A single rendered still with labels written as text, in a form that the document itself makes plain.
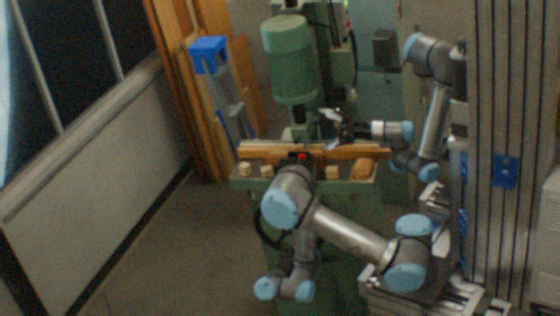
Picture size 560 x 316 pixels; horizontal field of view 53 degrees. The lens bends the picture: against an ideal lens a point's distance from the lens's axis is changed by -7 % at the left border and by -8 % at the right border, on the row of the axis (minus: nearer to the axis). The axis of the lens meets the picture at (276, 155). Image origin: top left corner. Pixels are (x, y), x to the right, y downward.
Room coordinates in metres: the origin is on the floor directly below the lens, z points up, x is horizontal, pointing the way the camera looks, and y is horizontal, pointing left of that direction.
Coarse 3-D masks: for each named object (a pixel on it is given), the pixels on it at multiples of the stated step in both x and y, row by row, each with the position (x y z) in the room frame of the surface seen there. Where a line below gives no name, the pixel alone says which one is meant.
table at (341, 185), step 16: (240, 160) 2.21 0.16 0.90; (256, 160) 2.19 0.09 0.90; (336, 160) 2.07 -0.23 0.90; (352, 160) 2.04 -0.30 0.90; (240, 176) 2.09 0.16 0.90; (256, 176) 2.07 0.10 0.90; (320, 176) 1.98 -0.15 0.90; (320, 192) 1.93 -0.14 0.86; (336, 192) 1.92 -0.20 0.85; (352, 192) 1.90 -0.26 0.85; (368, 192) 1.88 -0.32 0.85
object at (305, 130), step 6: (306, 114) 2.19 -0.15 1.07; (312, 114) 2.18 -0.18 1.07; (312, 120) 2.16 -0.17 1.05; (294, 126) 2.11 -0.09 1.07; (300, 126) 2.10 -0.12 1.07; (306, 126) 2.10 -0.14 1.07; (312, 126) 2.15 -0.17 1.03; (294, 132) 2.09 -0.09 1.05; (300, 132) 2.09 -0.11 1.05; (306, 132) 2.08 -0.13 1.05; (312, 132) 2.14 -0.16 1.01; (294, 138) 2.10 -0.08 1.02; (300, 138) 2.09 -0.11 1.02; (306, 138) 2.08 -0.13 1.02
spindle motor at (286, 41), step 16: (288, 16) 2.19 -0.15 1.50; (272, 32) 2.07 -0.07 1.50; (288, 32) 2.05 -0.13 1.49; (304, 32) 2.08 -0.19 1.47; (272, 48) 2.07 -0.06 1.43; (288, 48) 2.05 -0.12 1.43; (304, 48) 2.07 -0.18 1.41; (272, 64) 2.09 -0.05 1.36; (288, 64) 2.05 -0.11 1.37; (304, 64) 2.07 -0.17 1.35; (272, 80) 2.10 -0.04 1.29; (288, 80) 2.05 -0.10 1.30; (304, 80) 2.06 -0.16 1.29; (288, 96) 2.06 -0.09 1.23; (304, 96) 2.05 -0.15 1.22
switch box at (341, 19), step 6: (336, 0) 2.34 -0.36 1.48; (342, 0) 2.34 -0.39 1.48; (330, 6) 2.34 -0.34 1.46; (336, 6) 2.33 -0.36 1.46; (342, 6) 2.32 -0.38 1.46; (330, 12) 2.34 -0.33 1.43; (336, 12) 2.33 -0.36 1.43; (342, 12) 2.32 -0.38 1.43; (348, 12) 2.40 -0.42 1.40; (330, 18) 2.34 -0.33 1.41; (336, 18) 2.33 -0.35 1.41; (342, 18) 2.32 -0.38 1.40; (348, 18) 2.39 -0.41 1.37; (342, 24) 2.32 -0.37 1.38; (342, 30) 2.33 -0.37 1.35; (348, 30) 2.36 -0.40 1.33; (336, 36) 2.34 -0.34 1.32; (342, 36) 2.33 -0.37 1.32
